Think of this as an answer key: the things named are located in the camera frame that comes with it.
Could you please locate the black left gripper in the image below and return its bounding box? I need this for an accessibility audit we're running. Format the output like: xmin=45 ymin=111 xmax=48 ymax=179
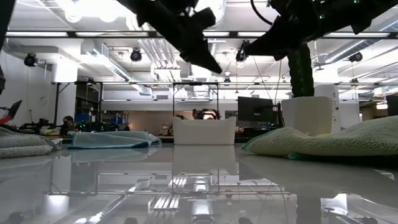
xmin=118 ymin=0 xmax=223 ymax=75

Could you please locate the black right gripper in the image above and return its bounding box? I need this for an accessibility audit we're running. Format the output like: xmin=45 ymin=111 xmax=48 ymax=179
xmin=244 ymin=0 xmax=324 ymax=62

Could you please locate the green microfiber towel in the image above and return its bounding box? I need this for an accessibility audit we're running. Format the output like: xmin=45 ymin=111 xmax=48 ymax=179
xmin=241 ymin=115 xmax=398 ymax=159

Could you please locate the grey microfiber towel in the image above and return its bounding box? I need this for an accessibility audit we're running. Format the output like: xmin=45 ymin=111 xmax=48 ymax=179
xmin=0 ymin=126 xmax=63 ymax=159

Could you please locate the light blue microfiber towel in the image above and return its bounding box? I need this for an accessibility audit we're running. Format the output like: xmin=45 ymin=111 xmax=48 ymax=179
xmin=67 ymin=130 xmax=162 ymax=150

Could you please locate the green cactus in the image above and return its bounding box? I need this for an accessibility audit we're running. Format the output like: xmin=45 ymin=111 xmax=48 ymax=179
xmin=287 ymin=43 xmax=315 ymax=98

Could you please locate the black background monitor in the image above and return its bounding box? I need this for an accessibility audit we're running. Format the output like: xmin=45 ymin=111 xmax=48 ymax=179
xmin=238 ymin=96 xmax=279 ymax=124

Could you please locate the white plastic bin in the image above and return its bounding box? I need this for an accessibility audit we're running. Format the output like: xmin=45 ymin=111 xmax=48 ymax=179
xmin=172 ymin=116 xmax=237 ymax=146

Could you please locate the white hexagonal plant pot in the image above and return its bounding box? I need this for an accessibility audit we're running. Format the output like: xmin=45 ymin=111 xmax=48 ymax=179
xmin=281 ymin=95 xmax=333 ymax=138

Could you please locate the black storage rack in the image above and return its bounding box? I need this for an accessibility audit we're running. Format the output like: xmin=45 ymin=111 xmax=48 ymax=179
xmin=74 ymin=81 xmax=104 ymax=131

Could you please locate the person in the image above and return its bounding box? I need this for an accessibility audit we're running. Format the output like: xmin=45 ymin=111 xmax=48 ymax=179
xmin=60 ymin=115 xmax=75 ymax=136

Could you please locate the black tilted background screen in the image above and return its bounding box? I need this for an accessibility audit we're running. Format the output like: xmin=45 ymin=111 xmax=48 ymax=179
xmin=5 ymin=99 xmax=24 ymax=121

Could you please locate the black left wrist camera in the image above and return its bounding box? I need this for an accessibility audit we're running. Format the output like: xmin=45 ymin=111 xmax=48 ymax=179
xmin=186 ymin=6 xmax=217 ymax=32

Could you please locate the black right camera cable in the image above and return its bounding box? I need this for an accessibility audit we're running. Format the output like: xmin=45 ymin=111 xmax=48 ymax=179
xmin=249 ymin=0 xmax=276 ymax=26

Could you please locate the black overhead camera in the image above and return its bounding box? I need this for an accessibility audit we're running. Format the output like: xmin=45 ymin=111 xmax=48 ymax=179
xmin=235 ymin=39 xmax=252 ymax=62

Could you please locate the black overhead frame beam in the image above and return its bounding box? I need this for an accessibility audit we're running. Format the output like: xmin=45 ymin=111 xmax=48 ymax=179
xmin=0 ymin=30 xmax=398 ymax=40

